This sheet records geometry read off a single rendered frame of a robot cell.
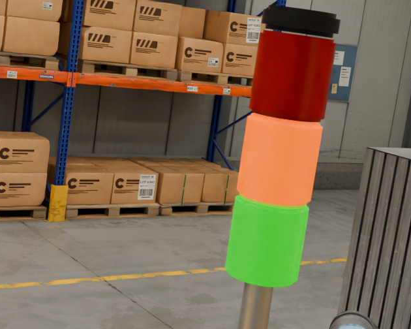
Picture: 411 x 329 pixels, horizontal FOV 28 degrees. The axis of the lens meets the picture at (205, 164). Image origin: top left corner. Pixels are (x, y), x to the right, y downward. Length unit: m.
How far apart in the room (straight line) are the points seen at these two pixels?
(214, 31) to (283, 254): 9.50
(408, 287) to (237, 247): 1.85
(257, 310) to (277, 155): 0.11
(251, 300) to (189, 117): 10.70
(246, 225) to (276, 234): 0.02
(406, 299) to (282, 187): 1.87
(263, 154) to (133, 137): 10.31
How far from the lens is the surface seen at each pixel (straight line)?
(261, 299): 0.56
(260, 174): 0.52
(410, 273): 2.36
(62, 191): 8.87
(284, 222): 0.53
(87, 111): 10.44
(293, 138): 0.52
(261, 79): 0.52
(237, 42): 9.91
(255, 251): 0.53
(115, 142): 10.71
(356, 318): 2.10
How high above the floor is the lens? 2.32
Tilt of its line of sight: 10 degrees down
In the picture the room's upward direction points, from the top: 8 degrees clockwise
